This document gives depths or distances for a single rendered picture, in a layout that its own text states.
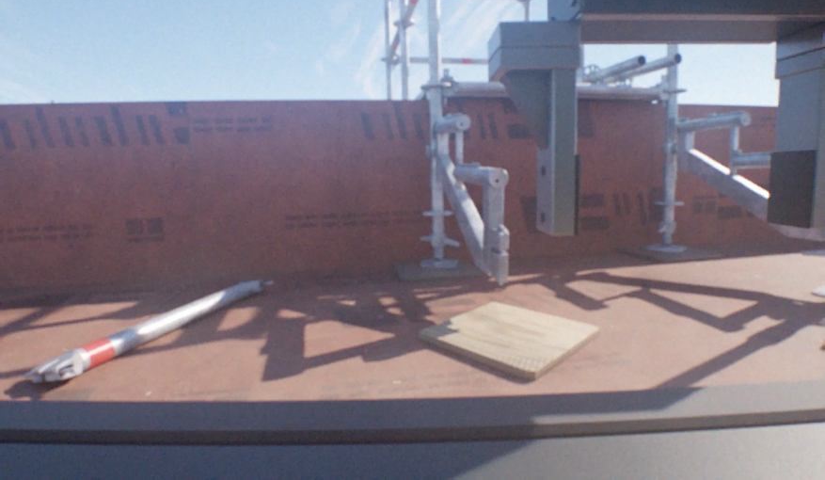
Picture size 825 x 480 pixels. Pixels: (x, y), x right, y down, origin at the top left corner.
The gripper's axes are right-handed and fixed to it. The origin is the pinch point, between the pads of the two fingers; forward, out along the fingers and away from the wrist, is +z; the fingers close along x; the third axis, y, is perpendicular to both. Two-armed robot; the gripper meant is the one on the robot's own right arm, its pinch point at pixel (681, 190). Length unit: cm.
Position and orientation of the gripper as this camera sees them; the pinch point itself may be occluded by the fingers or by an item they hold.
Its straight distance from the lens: 25.7
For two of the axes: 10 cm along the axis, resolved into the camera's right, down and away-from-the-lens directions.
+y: 0.0, 1.2, -9.9
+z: 0.3, 9.9, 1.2
